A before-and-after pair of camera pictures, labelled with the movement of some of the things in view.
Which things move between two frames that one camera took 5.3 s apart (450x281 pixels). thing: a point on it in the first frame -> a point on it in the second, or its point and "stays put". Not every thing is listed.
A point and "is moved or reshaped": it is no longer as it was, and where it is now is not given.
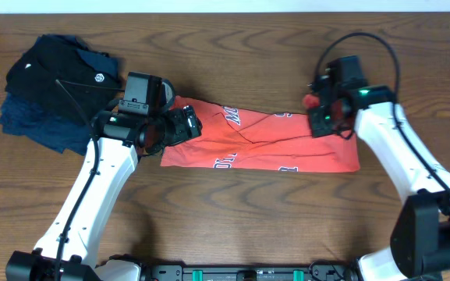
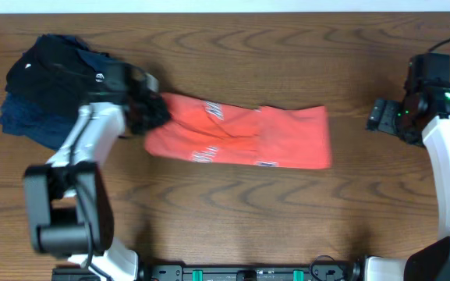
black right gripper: (317, 128) -> (383, 118)
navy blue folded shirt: (46, 122) stays put
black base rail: (281, 272) stays put
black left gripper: (180, 134) -> (158, 108)
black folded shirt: (78, 82) stays put
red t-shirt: (246, 138) is moved or reshaped
